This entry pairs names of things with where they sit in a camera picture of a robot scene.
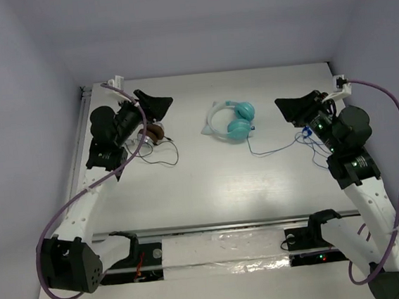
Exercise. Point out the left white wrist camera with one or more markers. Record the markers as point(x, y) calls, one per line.
point(116, 83)

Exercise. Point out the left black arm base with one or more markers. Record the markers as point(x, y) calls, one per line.
point(144, 262)

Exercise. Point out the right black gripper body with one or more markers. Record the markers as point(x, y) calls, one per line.
point(321, 123)

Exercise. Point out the white foam taped block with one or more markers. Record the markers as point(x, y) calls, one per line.
point(210, 254)

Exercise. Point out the brown silver headphones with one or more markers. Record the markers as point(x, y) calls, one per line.
point(155, 133)

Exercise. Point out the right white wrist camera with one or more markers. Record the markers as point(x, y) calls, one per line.
point(342, 89)

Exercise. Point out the teal white headphones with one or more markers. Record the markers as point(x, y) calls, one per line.
point(239, 129)

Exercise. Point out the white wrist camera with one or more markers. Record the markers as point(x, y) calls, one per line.
point(116, 83)
point(342, 89)

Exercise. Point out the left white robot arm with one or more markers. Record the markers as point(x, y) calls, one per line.
point(67, 258)

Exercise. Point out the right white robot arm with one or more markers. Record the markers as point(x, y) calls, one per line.
point(345, 134)

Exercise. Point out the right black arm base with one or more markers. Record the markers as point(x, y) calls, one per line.
point(306, 245)

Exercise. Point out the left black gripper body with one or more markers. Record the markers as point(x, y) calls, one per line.
point(138, 104)

